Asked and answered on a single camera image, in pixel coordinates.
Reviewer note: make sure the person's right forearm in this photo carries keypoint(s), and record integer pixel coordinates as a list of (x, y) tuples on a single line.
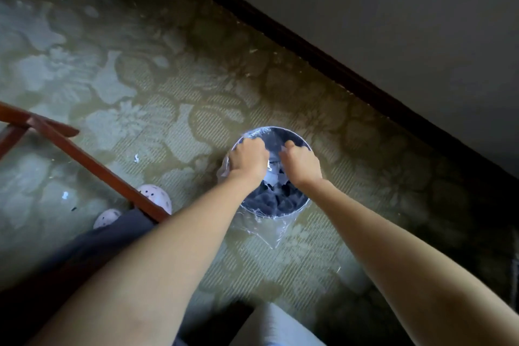
[(405, 268)]

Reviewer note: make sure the person's dark trousers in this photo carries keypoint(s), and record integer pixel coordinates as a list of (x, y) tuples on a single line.
[(81, 252)]

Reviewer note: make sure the dark wooden baseboard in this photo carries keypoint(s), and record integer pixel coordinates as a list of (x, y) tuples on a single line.
[(324, 58)]

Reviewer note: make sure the white fabric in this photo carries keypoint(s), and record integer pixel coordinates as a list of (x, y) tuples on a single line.
[(275, 329)]

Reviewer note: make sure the dark trash heap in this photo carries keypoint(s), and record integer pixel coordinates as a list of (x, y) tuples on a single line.
[(284, 200)]

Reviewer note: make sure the clear plastic bin liner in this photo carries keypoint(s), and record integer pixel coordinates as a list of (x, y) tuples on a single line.
[(259, 226)]

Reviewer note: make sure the person's left fingers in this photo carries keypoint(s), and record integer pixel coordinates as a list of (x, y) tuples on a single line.
[(248, 145)]

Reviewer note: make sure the person's right hand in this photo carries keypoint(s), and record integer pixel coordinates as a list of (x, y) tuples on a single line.
[(303, 167)]

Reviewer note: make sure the white perforated slipper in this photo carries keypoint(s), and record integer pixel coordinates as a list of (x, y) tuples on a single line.
[(156, 195), (106, 218)]

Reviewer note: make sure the red-brown wooden furniture frame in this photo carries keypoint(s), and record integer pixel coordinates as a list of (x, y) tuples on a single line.
[(81, 157)]

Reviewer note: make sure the white crumpled paper trash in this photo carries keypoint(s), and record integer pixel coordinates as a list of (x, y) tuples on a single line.
[(274, 176)]

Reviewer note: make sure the person's left hand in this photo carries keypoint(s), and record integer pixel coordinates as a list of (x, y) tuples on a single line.
[(245, 163)]

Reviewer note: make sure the round shiny waste bin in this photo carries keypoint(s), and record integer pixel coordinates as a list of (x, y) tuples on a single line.
[(271, 137)]

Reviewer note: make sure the person's right fingers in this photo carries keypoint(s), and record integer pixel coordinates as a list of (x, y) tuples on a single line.
[(292, 149)]

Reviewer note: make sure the person's left forearm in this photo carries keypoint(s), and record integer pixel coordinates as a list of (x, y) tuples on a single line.
[(162, 260)]

